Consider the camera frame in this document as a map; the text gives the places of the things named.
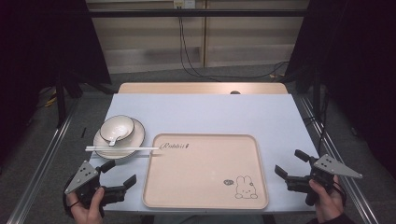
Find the white bowl with dark rim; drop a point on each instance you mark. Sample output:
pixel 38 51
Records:
pixel 117 127

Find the white chopstick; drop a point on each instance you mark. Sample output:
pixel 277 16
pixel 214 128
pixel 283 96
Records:
pixel 124 150
pixel 124 147

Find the pink tray with rabbit print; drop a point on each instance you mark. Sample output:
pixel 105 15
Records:
pixel 202 174

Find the white ceramic spoon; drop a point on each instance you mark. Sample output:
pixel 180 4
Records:
pixel 115 138

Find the person's dark sleeve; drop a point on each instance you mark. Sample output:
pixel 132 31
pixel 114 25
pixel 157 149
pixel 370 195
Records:
pixel 334 220

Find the white wall socket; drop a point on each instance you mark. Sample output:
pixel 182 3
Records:
pixel 184 3

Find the pale blue table mat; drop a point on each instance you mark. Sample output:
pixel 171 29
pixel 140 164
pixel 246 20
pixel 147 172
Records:
pixel 218 115

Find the white plate with dark rim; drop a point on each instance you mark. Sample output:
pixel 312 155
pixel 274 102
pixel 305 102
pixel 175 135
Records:
pixel 134 138

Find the black metal stand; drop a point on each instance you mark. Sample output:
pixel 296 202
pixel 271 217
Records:
pixel 60 99
pixel 316 93

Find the black horizontal bar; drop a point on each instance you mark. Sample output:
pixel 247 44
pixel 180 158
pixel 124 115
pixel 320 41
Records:
pixel 199 13

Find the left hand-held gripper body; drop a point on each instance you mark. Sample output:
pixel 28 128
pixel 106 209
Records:
pixel 81 177

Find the black curtain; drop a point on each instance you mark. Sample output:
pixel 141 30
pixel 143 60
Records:
pixel 40 46
pixel 355 62

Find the person's left hand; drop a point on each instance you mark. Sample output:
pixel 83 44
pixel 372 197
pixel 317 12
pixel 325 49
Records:
pixel 88 208

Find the aluminium rail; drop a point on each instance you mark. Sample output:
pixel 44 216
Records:
pixel 339 174
pixel 46 155

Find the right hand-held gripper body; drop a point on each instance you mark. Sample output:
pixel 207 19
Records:
pixel 323 174

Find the person's right hand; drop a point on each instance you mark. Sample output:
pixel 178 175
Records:
pixel 327 202

